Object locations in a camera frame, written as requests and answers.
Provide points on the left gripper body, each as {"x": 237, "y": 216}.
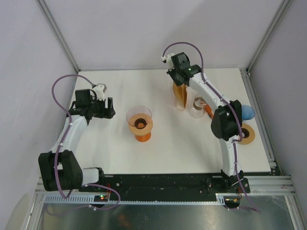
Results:
{"x": 99, "y": 110}

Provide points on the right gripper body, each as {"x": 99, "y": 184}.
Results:
{"x": 173, "y": 73}

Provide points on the pink glass dripper cone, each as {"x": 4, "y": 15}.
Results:
{"x": 139, "y": 116}

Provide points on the orange glass beaker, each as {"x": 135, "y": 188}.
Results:
{"x": 143, "y": 138}

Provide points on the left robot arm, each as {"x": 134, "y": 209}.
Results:
{"x": 59, "y": 167}

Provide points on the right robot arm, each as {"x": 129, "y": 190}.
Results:
{"x": 227, "y": 115}

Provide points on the brown coffee filter pack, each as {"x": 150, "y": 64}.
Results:
{"x": 180, "y": 93}

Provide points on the clear glass dripper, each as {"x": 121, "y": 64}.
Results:
{"x": 197, "y": 110}

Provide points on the white coffee filter pack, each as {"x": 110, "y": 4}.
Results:
{"x": 208, "y": 110}

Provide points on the blue glass dripper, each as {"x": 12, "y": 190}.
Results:
{"x": 248, "y": 112}

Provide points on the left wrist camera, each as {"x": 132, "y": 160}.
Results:
{"x": 99, "y": 91}

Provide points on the left frame post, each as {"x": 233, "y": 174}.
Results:
{"x": 57, "y": 33}

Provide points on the frame post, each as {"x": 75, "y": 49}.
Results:
{"x": 277, "y": 18}
{"x": 57, "y": 33}

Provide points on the grey cable duct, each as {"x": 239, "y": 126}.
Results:
{"x": 78, "y": 199}

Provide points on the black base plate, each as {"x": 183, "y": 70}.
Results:
{"x": 170, "y": 196}

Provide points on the right frame post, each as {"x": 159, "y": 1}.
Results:
{"x": 277, "y": 18}

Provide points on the aluminium frame rail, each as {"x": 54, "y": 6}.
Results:
{"x": 271, "y": 184}

